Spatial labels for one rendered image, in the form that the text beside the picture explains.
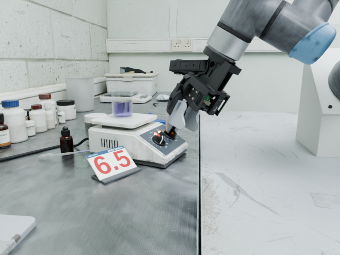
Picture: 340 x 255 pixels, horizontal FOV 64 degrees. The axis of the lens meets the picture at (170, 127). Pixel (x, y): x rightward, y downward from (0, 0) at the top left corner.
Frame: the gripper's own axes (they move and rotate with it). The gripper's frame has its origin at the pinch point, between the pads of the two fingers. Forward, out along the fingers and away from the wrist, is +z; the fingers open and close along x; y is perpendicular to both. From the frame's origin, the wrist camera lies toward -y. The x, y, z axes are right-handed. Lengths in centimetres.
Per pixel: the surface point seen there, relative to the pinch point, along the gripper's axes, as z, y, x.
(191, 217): -1.3, 25.2, -13.9
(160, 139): 0.5, 4.8, -5.9
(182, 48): 4, -107, 87
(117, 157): 6.6, 3.6, -13.2
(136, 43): 17, -129, 65
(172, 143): 1.9, 4.2, -1.1
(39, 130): 28.1, -32.7, -16.0
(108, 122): 3.9, -5.0, -13.0
